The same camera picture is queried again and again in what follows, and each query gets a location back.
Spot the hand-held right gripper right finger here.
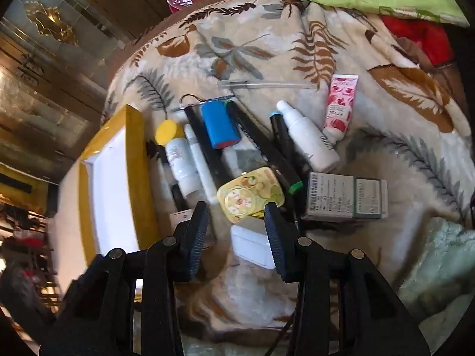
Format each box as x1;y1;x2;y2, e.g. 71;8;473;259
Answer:
263;202;431;356

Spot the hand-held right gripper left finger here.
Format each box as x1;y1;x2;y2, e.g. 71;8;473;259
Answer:
39;201;210;356

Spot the yellow round-cornered tin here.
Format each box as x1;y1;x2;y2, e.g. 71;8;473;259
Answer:
216;167;286;225

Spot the silver medicine box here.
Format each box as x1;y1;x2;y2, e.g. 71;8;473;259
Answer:
304;172;359;223

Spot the black marker with green cap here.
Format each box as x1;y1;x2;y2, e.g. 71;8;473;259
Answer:
228;102;303;195

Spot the white spray bottle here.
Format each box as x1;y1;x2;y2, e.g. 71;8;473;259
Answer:
276;100;341;173

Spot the yellow-edged white tray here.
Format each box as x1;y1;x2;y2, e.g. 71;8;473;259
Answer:
48;104;164;293

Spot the black marker with blue cap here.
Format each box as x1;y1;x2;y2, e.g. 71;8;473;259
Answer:
270;111;301;173

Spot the pink floral hand cream tube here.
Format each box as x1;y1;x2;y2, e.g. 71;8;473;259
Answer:
322;74;360;142

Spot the white charger adapter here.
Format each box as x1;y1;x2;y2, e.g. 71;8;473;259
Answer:
230;217;275;269

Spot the black pen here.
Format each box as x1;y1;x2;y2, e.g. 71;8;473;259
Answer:
146;139;188;212

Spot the white pen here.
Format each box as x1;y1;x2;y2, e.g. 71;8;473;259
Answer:
184;124;219;204

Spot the white bottle with yellow cap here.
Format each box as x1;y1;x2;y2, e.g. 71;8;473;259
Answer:
155;120;203;197

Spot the long black marker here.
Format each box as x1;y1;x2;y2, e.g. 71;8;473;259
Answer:
184;106;232;190

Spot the blue cylinder with red end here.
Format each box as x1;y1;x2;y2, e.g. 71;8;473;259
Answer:
201;102;240;150

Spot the clear plastic pen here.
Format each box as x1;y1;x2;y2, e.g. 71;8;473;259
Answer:
218;80;320;91

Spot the pale green fluffy blanket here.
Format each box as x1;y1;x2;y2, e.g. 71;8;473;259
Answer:
399;217;475;327

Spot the wooden glass cabinet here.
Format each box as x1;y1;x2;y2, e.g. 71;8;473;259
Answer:
0;0;260;193

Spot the pink plastic bag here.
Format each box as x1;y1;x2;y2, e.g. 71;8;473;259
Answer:
167;0;208;13

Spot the red cloth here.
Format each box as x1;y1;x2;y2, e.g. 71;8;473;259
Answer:
380;15;455;65

